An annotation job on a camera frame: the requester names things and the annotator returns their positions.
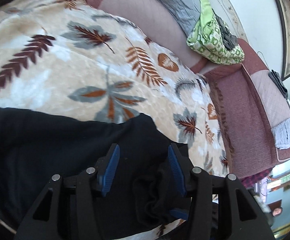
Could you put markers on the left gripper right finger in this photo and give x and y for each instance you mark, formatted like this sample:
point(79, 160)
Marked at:
point(194, 183)

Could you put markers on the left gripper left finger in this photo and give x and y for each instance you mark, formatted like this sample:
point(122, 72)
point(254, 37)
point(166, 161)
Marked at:
point(94, 180)

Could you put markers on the black pants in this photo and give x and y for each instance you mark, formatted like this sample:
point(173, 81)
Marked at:
point(34, 146)

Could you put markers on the pink sofa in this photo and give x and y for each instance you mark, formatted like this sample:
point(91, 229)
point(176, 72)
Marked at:
point(248, 105)

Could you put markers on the leaf pattern fleece blanket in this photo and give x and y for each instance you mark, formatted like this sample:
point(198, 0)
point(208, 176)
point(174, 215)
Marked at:
point(66, 58)

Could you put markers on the green patterned folded quilt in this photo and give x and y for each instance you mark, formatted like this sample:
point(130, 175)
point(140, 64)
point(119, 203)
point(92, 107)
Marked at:
point(205, 39)

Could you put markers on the dark grey cloth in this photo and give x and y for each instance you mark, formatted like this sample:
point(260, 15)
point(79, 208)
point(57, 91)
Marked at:
point(229, 40)

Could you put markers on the pink quilted bed sheet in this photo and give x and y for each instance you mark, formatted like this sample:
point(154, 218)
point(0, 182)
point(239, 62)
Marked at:
point(159, 25)

